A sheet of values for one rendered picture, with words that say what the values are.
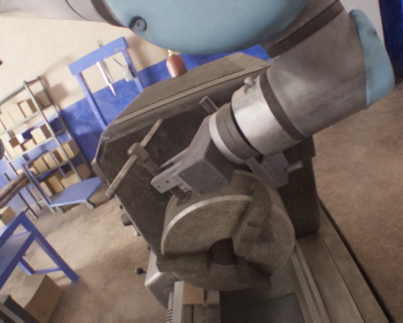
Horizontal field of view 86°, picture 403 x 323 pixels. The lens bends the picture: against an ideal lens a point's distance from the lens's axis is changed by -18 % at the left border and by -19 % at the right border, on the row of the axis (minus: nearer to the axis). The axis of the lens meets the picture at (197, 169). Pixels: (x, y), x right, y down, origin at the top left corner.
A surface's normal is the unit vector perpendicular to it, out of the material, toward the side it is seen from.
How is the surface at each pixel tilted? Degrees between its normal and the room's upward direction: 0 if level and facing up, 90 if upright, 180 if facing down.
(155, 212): 90
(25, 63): 90
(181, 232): 90
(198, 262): 11
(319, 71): 93
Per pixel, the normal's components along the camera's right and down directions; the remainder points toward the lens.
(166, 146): 0.00, 0.47
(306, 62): -0.54, 0.65
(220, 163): 0.67, -0.37
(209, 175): -0.29, 0.66
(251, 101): -0.72, -0.15
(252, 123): -0.55, 0.32
